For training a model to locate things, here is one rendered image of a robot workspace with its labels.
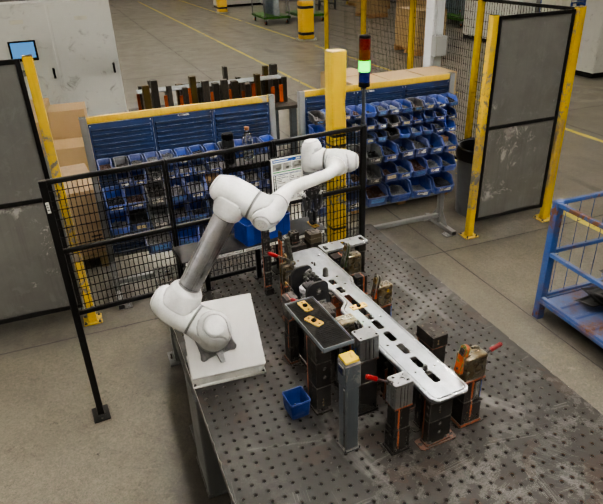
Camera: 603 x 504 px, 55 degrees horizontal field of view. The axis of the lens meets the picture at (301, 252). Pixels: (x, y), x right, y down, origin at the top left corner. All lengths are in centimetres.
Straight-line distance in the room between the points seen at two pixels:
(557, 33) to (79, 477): 498
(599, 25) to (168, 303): 1162
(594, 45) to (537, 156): 748
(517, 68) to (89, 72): 587
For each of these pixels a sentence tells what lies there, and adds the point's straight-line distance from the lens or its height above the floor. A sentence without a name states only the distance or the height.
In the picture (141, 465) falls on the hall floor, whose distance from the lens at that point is 359.
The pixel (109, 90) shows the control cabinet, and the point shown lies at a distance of 914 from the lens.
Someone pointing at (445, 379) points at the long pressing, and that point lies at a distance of 244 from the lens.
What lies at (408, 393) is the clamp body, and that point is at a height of 100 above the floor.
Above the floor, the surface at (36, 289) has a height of 36.
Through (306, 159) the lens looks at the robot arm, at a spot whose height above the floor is 162.
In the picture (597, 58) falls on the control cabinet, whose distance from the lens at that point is 1336.
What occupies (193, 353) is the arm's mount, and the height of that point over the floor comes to 85.
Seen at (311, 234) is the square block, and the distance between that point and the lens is 339.
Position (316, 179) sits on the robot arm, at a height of 159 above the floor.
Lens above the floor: 255
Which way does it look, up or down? 28 degrees down
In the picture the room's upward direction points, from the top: 2 degrees counter-clockwise
